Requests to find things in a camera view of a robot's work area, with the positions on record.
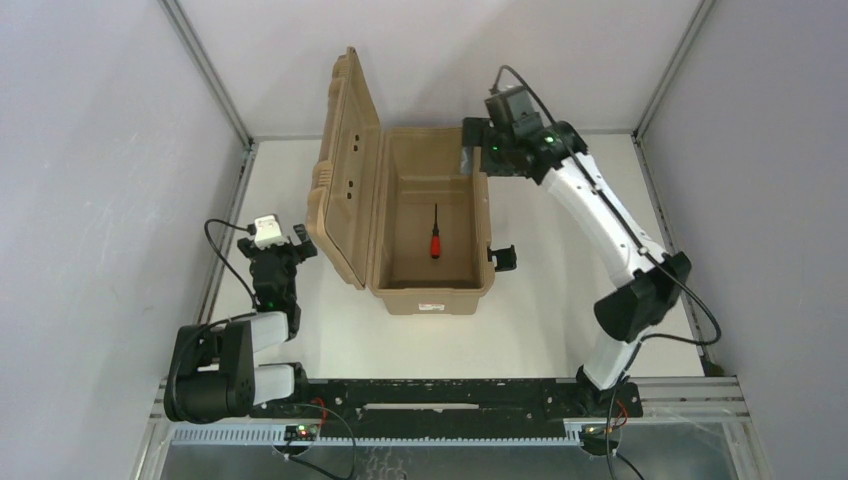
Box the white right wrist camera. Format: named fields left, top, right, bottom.
left=484, top=86, right=537, bottom=130

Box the grey slotted cable duct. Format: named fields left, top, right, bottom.
left=171, top=424, right=581, bottom=447

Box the red handled black screwdriver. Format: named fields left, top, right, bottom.
left=429, top=204, right=441, bottom=260

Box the right electronics board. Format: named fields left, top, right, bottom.
left=579, top=425, right=620, bottom=457

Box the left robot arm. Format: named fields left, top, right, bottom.
left=163, top=217, right=317, bottom=424

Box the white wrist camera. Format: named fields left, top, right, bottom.
left=248, top=214, right=287, bottom=250
left=484, top=86, right=537, bottom=130

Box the aluminium frame left rail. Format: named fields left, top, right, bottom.
left=158, top=0, right=255, bottom=324

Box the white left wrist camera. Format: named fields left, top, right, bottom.
left=248, top=214, right=287, bottom=250

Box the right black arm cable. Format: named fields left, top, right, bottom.
left=490, top=64, right=723, bottom=480

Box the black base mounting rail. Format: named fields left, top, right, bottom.
left=250, top=378, right=644, bottom=436

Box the tan plastic storage bin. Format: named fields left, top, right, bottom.
left=306, top=47, right=517, bottom=315

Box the aluminium frame right rail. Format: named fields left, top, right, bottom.
left=632, top=0, right=718, bottom=142

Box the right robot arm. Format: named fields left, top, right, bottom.
left=460, top=117, right=691, bottom=397

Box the left black camera cable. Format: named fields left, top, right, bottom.
left=203, top=219, right=261, bottom=313

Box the aluminium frame rail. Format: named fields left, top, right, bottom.
left=158, top=0, right=255, bottom=324
left=632, top=0, right=718, bottom=142

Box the left electronics board with leds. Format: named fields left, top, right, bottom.
left=283, top=424, right=320, bottom=443

